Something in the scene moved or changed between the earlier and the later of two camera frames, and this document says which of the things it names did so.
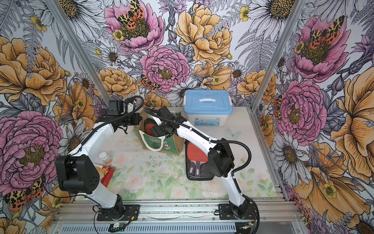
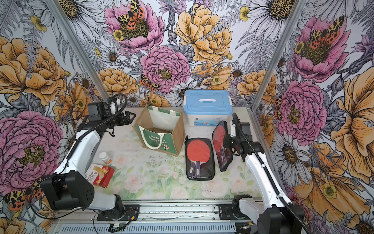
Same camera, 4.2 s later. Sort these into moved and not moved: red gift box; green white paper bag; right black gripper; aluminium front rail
Moved: right black gripper
Not moved: aluminium front rail; red gift box; green white paper bag
